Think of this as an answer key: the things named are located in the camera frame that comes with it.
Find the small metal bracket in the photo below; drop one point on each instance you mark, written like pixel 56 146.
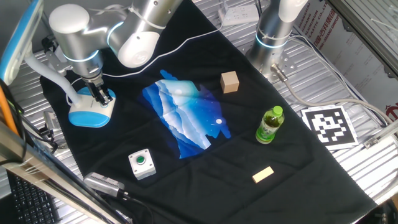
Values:
pixel 51 121

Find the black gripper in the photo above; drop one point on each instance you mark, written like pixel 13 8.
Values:
pixel 94 87

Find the black cloth with blue print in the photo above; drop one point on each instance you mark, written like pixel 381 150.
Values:
pixel 217 186

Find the wooden cube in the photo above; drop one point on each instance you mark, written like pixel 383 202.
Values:
pixel 229 82

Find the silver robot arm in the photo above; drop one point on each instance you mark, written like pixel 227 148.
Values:
pixel 77 31

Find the silver depth camera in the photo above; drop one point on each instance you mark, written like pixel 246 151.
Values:
pixel 102 183

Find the white box with green button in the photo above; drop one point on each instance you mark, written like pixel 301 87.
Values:
pixel 141 164

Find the metal corner bracket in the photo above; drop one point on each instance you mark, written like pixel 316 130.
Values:
pixel 381 133

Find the white power strip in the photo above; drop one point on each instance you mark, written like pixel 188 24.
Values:
pixel 239 15

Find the green tea bottle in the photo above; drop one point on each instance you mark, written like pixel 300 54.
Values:
pixel 269 126

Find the black keyboard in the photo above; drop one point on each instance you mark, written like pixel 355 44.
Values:
pixel 29 200

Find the aluminium frame beam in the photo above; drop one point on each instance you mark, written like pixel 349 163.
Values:
pixel 370 34
pixel 40 169

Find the blue and white desk lamp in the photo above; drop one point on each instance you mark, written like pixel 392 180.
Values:
pixel 87 115

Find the flat wooden block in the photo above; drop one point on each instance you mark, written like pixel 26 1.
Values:
pixel 263 174

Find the black and white marker board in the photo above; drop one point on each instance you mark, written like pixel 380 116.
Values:
pixel 329 127

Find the white panel with red print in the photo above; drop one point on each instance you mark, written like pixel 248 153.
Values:
pixel 357 56

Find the wrist camera with grey bracket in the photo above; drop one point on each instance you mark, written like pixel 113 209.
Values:
pixel 57 60

